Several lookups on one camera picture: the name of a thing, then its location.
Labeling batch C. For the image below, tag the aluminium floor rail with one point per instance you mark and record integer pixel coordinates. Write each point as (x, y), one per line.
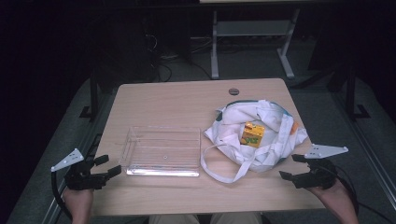
(367, 146)
(53, 211)

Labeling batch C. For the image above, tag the yellow juice box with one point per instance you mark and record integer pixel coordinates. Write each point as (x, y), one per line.
(252, 135)

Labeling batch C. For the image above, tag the white tote bag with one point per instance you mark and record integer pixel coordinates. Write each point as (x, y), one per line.
(236, 118)

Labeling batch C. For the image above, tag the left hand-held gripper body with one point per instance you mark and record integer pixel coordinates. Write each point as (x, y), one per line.
(81, 179)

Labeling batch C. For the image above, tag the grey table grommet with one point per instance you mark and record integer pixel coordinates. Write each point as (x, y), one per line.
(233, 91)

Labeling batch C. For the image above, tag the clear plastic tray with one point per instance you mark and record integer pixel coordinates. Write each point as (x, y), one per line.
(162, 152)

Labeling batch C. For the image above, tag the white metal desk frame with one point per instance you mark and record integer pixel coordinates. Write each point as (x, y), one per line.
(249, 28)

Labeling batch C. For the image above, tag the person's right hand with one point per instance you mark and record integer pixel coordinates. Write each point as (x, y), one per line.
(330, 194)

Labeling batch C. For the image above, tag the black metal stand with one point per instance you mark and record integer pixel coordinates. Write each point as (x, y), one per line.
(93, 99)
(351, 93)

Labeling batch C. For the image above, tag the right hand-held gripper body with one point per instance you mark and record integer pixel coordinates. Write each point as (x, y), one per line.
(319, 174)

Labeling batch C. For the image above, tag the person's left hand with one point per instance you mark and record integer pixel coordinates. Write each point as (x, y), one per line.
(78, 200)

